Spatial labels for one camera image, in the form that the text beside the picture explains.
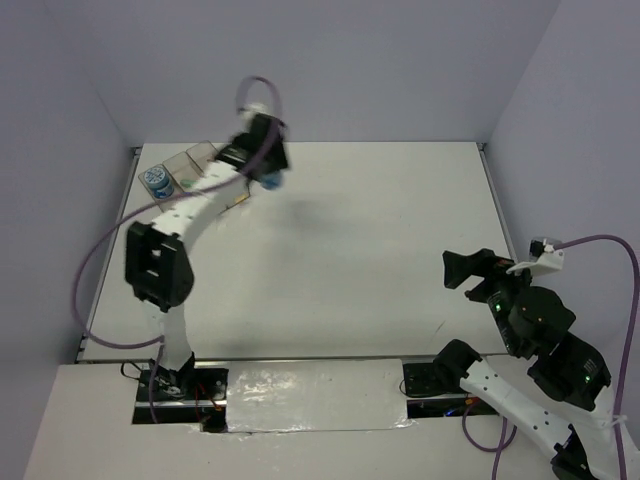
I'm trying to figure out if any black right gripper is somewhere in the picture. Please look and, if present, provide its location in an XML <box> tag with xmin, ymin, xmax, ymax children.
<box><xmin>439</xmin><ymin>243</ymin><xmax>542</xmax><ymax>352</ymax></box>

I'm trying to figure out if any blue ink jar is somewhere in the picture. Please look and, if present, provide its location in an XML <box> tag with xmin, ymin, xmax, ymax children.
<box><xmin>142</xmin><ymin>165</ymin><xmax>174</xmax><ymax>199</ymax></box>
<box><xmin>259</xmin><ymin>171</ymin><xmax>284</xmax><ymax>191</ymax></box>

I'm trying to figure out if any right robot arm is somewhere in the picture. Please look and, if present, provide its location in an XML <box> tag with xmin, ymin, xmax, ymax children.
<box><xmin>434</xmin><ymin>241</ymin><xmax>639</xmax><ymax>479</ymax></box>

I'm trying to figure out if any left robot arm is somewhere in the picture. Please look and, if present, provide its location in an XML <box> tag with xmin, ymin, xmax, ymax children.
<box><xmin>125</xmin><ymin>113</ymin><xmax>289</xmax><ymax>399</ymax></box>

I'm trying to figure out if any clear three-compartment organizer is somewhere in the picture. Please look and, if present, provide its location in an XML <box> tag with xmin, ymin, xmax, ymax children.
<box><xmin>130</xmin><ymin>141</ymin><xmax>251</xmax><ymax>222</ymax></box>

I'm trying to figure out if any silver tape sheet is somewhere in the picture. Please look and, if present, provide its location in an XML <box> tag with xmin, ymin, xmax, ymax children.
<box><xmin>226</xmin><ymin>359</ymin><xmax>412</xmax><ymax>434</ymax></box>

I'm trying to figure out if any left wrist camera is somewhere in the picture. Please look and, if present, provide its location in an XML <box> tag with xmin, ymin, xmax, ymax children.
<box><xmin>237</xmin><ymin>102</ymin><xmax>269</xmax><ymax>121</ymax></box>

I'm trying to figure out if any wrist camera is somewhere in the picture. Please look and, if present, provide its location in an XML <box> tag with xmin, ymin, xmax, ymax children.
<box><xmin>237</xmin><ymin>102</ymin><xmax>269</xmax><ymax>121</ymax></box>
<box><xmin>506</xmin><ymin>237</ymin><xmax>564</xmax><ymax>277</ymax></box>

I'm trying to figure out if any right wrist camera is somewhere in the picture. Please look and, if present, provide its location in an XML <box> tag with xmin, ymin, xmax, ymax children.
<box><xmin>506</xmin><ymin>237</ymin><xmax>564</xmax><ymax>277</ymax></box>

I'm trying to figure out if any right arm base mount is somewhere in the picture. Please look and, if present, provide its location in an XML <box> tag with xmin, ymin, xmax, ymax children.
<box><xmin>399</xmin><ymin>340</ymin><xmax>496</xmax><ymax>420</ymax></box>

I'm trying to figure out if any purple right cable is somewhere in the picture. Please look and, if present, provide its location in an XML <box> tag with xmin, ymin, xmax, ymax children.
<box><xmin>462</xmin><ymin>233</ymin><xmax>640</xmax><ymax>480</ymax></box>

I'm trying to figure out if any purple cable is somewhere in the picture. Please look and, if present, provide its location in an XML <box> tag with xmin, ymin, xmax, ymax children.
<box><xmin>462</xmin><ymin>233</ymin><xmax>640</xmax><ymax>480</ymax></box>
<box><xmin>73</xmin><ymin>75</ymin><xmax>284</xmax><ymax>426</ymax></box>

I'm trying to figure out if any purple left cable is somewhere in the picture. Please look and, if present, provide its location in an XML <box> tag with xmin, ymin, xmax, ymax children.
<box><xmin>73</xmin><ymin>75</ymin><xmax>284</xmax><ymax>426</ymax></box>

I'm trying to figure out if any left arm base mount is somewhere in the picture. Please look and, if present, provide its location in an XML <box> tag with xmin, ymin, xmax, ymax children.
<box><xmin>120</xmin><ymin>361</ymin><xmax>229</xmax><ymax>433</ymax></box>

